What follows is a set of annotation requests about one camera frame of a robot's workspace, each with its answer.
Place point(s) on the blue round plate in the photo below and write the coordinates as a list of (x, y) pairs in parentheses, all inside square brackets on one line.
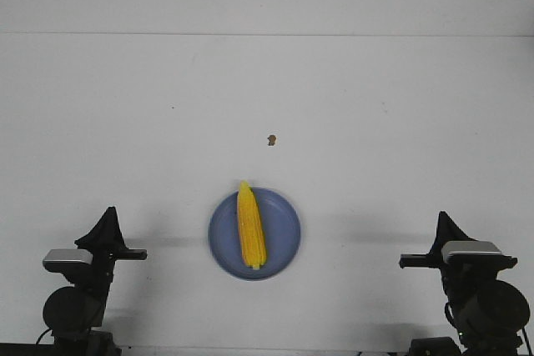
[(282, 233)]

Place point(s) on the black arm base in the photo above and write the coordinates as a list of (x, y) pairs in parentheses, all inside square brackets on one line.
[(94, 343), (445, 346)]

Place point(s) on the yellow corn cob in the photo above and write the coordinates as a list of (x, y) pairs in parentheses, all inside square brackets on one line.
[(250, 228)]

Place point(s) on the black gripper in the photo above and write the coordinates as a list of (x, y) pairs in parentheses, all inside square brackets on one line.
[(448, 237), (106, 237)]

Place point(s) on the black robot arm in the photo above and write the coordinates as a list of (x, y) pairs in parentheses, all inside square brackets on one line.
[(74, 310), (489, 315)]

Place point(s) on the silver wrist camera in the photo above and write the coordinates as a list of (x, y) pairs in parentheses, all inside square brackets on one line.
[(460, 251), (67, 260)]

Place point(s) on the small brown table stain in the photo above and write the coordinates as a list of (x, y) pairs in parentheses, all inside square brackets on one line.
[(272, 140)]

